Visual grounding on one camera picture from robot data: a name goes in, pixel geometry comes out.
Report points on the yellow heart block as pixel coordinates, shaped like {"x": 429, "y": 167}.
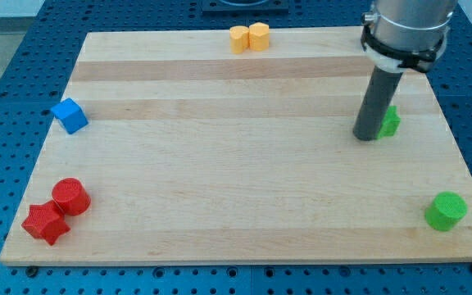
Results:
{"x": 238, "y": 39}

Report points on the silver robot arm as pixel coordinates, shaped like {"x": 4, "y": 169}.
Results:
{"x": 409, "y": 25}

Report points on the red star block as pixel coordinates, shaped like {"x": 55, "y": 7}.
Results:
{"x": 45, "y": 221}

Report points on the green cylinder block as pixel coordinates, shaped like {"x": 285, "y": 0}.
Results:
{"x": 445, "y": 211}

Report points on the blue cube block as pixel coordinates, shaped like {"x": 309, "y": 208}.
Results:
{"x": 71, "y": 115}

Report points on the red cylinder block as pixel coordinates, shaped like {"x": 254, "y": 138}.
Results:
{"x": 70, "y": 195}

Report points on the green star block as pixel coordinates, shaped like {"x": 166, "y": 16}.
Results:
{"x": 390, "y": 123}

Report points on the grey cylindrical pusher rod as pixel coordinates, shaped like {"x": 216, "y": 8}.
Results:
{"x": 377, "y": 99}

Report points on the wooden board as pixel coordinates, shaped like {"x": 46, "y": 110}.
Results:
{"x": 194, "y": 155}

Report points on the yellow hexagon block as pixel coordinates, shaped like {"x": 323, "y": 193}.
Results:
{"x": 259, "y": 36}

